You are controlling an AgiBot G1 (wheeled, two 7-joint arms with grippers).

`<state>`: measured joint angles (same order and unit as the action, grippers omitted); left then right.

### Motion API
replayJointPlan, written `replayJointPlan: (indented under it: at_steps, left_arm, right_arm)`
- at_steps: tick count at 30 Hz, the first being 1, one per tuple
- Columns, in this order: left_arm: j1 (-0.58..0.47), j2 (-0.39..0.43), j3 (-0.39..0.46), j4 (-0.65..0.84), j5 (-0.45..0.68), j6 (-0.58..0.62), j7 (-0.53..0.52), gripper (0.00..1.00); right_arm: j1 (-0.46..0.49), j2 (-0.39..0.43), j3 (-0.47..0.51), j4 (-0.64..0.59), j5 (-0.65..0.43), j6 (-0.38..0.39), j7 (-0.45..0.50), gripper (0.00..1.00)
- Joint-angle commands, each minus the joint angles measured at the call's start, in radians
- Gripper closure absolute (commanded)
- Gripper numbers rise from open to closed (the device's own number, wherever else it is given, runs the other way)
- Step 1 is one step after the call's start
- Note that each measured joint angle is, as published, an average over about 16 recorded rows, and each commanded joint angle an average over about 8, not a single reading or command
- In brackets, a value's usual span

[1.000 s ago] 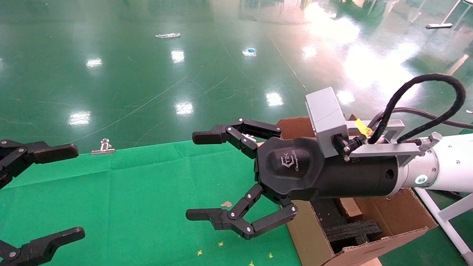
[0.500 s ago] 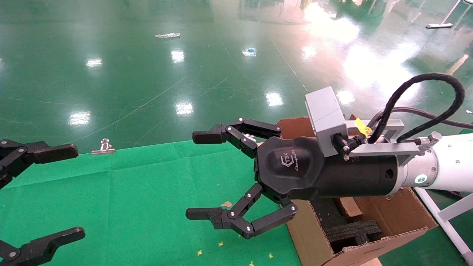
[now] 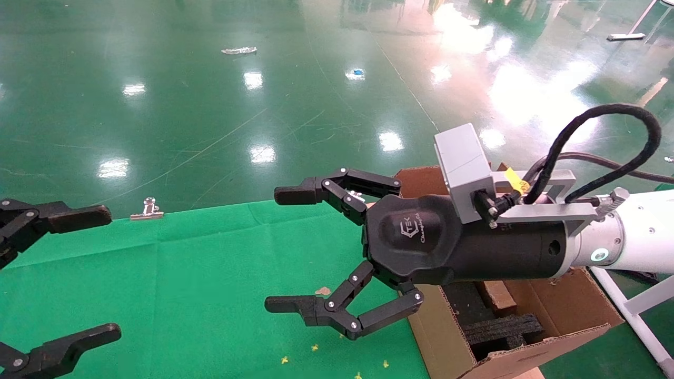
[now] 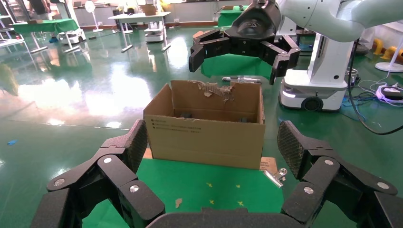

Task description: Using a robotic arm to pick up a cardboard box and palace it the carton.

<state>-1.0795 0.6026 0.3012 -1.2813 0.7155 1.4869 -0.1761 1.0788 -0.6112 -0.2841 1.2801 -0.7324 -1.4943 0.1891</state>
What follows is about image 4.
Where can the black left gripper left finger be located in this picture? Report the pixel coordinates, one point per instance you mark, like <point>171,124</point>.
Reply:
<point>110,176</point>

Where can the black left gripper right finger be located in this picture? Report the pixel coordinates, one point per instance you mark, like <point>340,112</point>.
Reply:
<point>330,176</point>

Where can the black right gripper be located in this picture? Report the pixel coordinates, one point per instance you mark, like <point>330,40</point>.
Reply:
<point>256,28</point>

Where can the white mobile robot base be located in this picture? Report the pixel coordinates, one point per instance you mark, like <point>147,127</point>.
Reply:
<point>72,36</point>
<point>155,33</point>

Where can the grey bar behind carton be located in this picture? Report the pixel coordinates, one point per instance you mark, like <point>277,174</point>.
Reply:
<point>240,80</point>

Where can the small cardboard scrap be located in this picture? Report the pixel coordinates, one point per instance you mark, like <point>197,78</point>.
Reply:
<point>178,202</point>

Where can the large open cardboard carton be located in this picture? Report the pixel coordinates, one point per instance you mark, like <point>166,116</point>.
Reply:
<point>204,141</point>

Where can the cardboard box on table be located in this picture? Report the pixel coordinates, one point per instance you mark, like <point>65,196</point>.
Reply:
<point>148,9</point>

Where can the small green covered table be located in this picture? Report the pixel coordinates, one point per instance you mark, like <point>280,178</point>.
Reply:
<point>230,19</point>

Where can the silver binder clip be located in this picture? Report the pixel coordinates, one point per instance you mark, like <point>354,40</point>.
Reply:
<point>274,177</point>

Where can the green table cloth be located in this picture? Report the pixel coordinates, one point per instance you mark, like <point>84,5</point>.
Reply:
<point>189,179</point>

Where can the white wheeled robot body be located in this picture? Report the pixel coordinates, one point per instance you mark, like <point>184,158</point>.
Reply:
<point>327,63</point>

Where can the white power strip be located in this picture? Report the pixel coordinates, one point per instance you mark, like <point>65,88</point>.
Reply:
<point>390,93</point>

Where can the blue floor litter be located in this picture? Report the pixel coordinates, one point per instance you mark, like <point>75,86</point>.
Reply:
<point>12,142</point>

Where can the white work table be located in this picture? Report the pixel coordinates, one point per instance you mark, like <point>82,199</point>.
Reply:
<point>138,16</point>

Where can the white round stand base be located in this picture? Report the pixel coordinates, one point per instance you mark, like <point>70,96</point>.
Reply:
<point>390,66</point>

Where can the yellow floor object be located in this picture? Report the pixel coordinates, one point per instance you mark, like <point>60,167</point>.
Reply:
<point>392,53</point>
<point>377,47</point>

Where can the white standing fan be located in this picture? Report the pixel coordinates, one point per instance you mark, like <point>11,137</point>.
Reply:
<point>91,8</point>

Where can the long green covered table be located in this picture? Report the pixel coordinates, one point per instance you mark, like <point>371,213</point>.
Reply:
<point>44,25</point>

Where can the person in dark shirt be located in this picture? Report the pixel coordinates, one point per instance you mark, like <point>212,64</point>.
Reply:
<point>38,8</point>

